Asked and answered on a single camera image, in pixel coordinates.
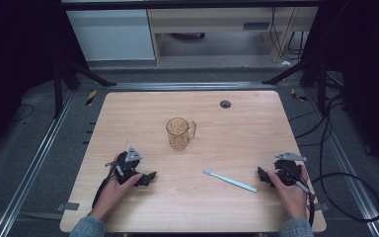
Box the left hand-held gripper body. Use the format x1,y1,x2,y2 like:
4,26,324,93
105,146,144,186

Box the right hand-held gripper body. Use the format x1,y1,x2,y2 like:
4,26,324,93
273,150,309,187

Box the person's right hand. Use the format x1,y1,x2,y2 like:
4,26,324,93
266,165,310,221

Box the person's left hand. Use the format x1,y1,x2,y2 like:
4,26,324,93
90,173,143,222

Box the pale blue toothbrush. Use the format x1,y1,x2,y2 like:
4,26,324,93
202,167,259,194

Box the amber glass mug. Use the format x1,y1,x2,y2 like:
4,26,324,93
165,117,197,151

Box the yellow black tape strip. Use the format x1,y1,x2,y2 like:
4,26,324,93
85,89,99,107
289,88,309,103

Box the black metal stand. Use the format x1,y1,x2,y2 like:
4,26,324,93
52,59,117,119
262,58,344,117

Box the white cabinet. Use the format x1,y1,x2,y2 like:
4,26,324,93
65,8,156,62

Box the long black floor cable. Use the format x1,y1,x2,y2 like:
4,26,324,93
289,93,379,222

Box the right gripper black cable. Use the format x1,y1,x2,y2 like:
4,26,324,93
295,180,317,228

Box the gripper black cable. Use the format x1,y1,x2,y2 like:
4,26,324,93
295,180,317,228
91,173,116,209

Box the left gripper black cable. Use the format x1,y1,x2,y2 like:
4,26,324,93
91,173,116,209

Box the aluminium floor rail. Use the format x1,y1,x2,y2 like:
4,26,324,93
0,91,76,237
107,81,276,92
304,88,379,237

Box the hanging black cables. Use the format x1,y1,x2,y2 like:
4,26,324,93
268,6,307,64

